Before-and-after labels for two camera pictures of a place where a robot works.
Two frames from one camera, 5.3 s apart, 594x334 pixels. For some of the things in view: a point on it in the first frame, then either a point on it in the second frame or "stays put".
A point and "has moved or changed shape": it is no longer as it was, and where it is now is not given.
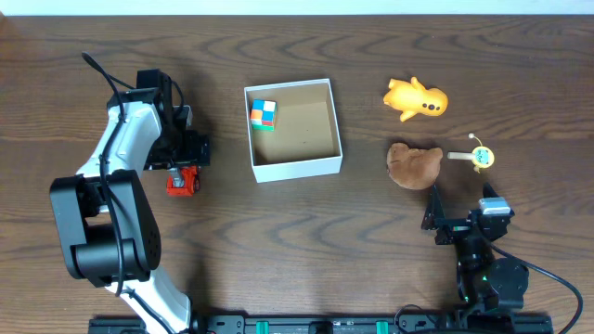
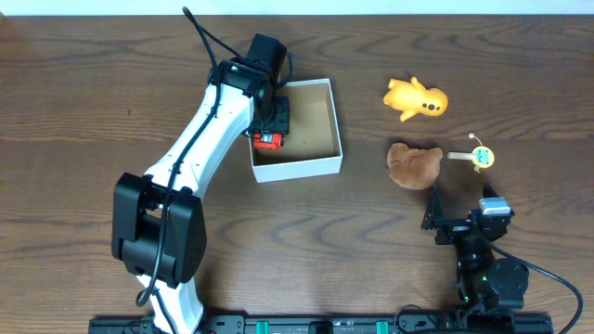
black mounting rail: [339, 323] stays put
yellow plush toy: [412, 98] stays put
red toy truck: [183, 181] has moved or changed shape
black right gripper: [435, 219] stays put
